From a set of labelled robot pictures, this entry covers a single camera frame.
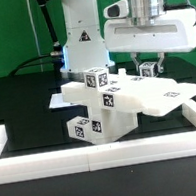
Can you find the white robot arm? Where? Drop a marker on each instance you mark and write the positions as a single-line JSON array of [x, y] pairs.
[[85, 46]]

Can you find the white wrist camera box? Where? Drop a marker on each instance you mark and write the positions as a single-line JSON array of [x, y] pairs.
[[120, 9]]

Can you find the white U-shaped fence frame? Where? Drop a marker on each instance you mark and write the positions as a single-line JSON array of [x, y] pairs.
[[150, 149]]

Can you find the white marker sheet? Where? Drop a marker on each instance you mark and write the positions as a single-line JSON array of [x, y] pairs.
[[57, 102]]

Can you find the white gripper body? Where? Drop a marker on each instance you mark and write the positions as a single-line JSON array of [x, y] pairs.
[[175, 31]]

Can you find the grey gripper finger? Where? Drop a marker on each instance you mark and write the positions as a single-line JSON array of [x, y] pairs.
[[136, 60], [160, 62]]

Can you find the white chair back frame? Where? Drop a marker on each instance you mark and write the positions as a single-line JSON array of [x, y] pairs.
[[132, 94]]

